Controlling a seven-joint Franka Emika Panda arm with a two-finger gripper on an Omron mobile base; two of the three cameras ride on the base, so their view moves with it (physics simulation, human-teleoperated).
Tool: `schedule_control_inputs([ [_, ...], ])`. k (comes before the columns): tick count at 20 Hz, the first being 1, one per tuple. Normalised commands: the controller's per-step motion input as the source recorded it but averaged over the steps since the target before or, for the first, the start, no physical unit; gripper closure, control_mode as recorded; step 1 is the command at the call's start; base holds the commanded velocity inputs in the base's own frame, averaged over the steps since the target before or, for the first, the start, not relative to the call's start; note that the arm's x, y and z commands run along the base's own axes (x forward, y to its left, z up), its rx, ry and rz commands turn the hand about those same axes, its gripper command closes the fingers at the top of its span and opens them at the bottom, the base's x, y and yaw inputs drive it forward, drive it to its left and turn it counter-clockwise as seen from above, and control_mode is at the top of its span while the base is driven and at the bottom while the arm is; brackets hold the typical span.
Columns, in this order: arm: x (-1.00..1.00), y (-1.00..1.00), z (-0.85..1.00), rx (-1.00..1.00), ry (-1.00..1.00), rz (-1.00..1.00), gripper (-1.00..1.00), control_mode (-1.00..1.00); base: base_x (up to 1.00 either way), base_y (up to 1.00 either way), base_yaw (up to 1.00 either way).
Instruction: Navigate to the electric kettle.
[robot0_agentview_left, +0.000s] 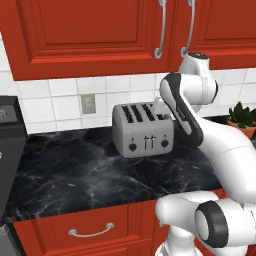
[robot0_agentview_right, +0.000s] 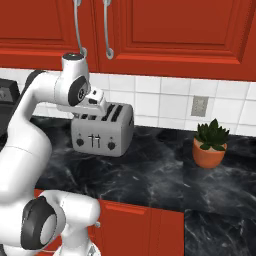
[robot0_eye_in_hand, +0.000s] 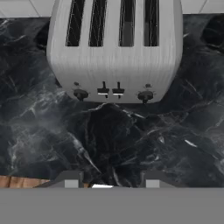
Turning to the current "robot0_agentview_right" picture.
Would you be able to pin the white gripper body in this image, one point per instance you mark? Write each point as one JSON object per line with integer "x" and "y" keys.
{"x": 95, "y": 109}

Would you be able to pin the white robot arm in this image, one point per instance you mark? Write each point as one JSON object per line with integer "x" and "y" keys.
{"x": 26, "y": 156}

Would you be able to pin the silver toaster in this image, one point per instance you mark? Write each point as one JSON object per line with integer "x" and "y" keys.
{"x": 115, "y": 140}

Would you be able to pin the black appliance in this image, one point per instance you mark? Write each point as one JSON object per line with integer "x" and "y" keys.
{"x": 7, "y": 96}

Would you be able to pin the small silver cupboard knob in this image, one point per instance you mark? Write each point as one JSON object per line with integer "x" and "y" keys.
{"x": 97, "y": 225}

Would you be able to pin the wide red upper cupboard door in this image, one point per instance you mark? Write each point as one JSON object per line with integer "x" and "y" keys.
{"x": 180, "y": 30}

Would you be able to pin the green succulent in terracotta pot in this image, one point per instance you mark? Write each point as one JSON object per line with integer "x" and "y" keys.
{"x": 209, "y": 151}

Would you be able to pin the grey wall outlet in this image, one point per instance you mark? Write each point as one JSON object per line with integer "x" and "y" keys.
{"x": 199, "y": 106}

